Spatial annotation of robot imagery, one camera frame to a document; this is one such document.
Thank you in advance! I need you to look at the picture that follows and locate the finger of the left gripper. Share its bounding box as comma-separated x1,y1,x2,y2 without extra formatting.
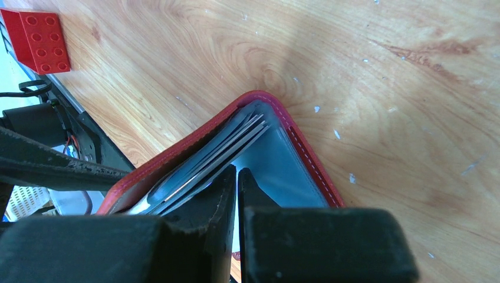
1,127,128,191

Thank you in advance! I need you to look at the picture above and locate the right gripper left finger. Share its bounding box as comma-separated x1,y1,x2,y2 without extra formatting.
160,165,236,282

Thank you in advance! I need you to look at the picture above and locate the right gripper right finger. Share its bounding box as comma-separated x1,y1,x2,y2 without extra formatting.
237,167,279,282

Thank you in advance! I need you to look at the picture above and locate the red leather card holder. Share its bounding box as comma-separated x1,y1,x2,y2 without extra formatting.
97,90,344,215

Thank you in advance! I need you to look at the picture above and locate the red building brick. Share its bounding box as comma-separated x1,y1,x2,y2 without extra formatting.
1,8,71,75

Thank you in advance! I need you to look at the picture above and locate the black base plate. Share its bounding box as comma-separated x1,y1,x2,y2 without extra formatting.
38,74,135,172

